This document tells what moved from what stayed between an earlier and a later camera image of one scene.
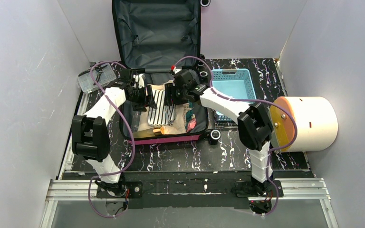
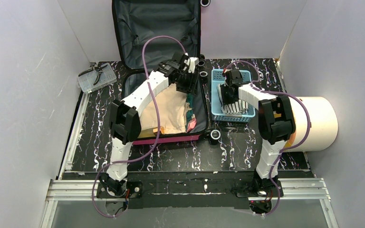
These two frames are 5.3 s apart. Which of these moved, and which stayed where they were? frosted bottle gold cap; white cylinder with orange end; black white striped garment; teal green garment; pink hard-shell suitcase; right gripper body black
Moved: right gripper body black; black white striped garment
Stayed: teal green garment; frosted bottle gold cap; white cylinder with orange end; pink hard-shell suitcase
